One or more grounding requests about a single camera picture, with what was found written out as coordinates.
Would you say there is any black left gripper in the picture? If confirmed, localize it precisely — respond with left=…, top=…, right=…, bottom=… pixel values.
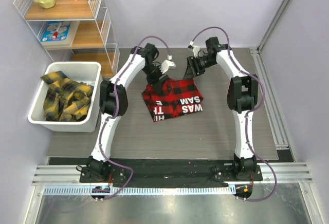
left=143, top=64, right=170, bottom=95

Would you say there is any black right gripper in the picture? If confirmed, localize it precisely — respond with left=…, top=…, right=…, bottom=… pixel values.
left=184, top=55, right=217, bottom=81

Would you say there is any red black plaid shirt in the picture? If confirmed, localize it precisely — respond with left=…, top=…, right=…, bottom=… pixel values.
left=141, top=79, right=204, bottom=122

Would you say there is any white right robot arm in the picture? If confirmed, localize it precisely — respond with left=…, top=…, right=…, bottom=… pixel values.
left=184, top=37, right=258, bottom=181

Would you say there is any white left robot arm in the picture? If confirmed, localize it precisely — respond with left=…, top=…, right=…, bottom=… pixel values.
left=81, top=43, right=176, bottom=182

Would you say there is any white plastic bin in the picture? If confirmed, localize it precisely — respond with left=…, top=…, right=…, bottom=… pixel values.
left=28, top=62, right=102, bottom=133

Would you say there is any yellow plaid shirt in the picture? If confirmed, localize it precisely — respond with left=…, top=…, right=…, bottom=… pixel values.
left=41, top=71, right=94, bottom=122

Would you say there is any blue white picture book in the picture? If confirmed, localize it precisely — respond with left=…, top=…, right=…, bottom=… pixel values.
left=40, top=21, right=73, bottom=47

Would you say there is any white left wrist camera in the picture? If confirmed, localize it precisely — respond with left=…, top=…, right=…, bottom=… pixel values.
left=160, top=55, right=176, bottom=74

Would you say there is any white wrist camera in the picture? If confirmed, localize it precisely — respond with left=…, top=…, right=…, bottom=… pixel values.
left=160, top=55, right=176, bottom=74
left=188, top=41, right=200, bottom=58

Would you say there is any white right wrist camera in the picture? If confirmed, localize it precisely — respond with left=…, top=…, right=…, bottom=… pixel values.
left=188, top=41, right=200, bottom=58

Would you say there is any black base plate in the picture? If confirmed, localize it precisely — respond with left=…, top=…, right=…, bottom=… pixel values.
left=76, top=158, right=263, bottom=188

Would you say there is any white wire shelf rack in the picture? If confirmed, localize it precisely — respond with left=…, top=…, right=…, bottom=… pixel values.
left=13, top=0, right=120, bottom=78

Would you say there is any slotted aluminium rail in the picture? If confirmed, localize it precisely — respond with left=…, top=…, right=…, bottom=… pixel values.
left=43, top=185, right=236, bottom=196

